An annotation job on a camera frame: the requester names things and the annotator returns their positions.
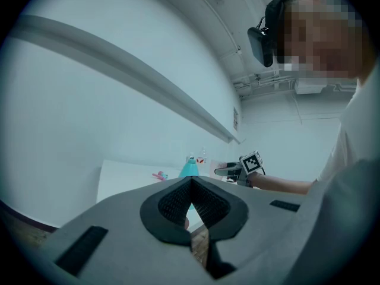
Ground person's right forearm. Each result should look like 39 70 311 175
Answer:
251 172 318 195

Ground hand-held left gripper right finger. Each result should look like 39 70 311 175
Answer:
191 175 309 285

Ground black head camera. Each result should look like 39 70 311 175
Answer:
246 0 297 68

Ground white ceiling air unit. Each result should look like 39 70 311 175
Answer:
294 78 326 95

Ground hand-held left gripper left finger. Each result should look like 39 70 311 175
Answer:
32 175 214 285

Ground white ceiling pipes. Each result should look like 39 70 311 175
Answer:
233 72 357 100

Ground person's beige shirt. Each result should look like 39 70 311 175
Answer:
316 69 380 183

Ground long white wall ledge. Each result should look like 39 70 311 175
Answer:
11 15 241 145

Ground person's head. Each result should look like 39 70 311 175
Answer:
281 0 376 80

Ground teal bottle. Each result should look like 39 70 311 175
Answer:
178 156 199 210

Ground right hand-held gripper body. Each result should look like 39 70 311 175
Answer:
228 150 264 187

